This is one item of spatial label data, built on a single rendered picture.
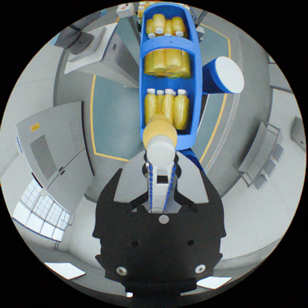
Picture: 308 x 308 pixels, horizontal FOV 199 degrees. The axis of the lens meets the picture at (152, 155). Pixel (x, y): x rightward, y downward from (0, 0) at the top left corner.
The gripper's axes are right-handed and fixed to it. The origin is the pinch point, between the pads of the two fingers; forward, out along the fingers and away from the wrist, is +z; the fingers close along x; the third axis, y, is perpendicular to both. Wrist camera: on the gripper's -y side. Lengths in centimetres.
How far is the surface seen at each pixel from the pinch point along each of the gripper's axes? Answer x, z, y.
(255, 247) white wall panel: 293, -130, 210
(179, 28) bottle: 11, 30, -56
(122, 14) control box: -25, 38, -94
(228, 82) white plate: 44, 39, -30
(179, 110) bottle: 9.0, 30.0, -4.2
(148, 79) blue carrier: -5.5, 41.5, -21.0
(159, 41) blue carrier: 0.1, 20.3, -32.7
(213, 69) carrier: 34, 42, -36
